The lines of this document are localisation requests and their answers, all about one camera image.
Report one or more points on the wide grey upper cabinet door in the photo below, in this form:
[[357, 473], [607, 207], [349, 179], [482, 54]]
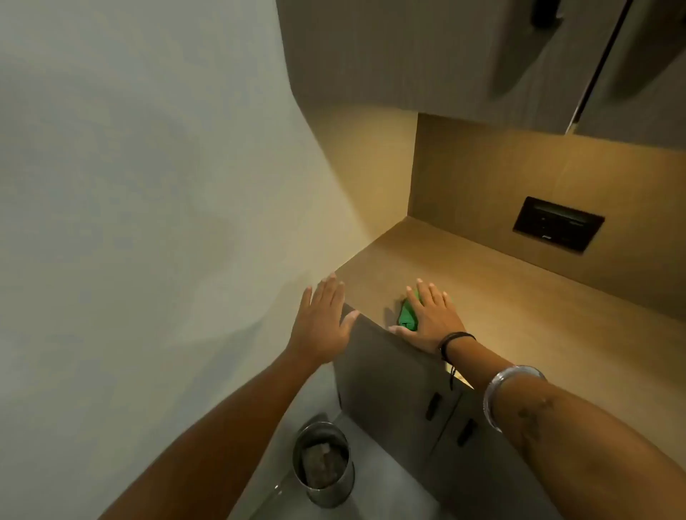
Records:
[[429, 53]]

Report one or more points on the person's left middle finger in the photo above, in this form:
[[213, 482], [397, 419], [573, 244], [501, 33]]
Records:
[[329, 293]]

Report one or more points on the narrow grey upper cabinet door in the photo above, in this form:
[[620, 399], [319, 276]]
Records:
[[643, 80]]

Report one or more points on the person's right thumb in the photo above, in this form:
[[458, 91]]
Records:
[[401, 330]]

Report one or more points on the black wall socket panel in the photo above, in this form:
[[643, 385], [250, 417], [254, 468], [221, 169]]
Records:
[[557, 224]]

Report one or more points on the grey lower cabinet door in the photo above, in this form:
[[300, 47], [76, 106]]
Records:
[[386, 385], [482, 477]]

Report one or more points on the person's right hand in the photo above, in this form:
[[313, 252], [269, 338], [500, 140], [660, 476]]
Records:
[[429, 324]]

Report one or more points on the steel waste bin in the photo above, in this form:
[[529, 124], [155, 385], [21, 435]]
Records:
[[327, 482]]

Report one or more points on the crumpled waste in bin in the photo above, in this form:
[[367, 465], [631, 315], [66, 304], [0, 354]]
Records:
[[323, 460]]

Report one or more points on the person's right middle finger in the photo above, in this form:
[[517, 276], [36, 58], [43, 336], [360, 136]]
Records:
[[423, 293]]

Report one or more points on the black thread wristband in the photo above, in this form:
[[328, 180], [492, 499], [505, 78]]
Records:
[[454, 338]]

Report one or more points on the person's right forearm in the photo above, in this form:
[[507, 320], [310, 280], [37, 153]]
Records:
[[579, 444]]

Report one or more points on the person's left thumb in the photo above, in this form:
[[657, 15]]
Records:
[[350, 324]]

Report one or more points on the person's left hand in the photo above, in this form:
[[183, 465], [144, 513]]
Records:
[[320, 335]]

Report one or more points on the silver metal bangle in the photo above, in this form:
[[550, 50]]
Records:
[[496, 388]]

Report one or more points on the person's right little finger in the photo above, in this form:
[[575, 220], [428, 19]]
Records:
[[445, 303]]

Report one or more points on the person's left forearm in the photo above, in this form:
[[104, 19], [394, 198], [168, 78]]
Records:
[[225, 444]]

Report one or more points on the person's left little finger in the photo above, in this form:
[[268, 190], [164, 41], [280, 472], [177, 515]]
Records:
[[305, 304]]

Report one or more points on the green sponge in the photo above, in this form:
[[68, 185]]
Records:
[[407, 317]]

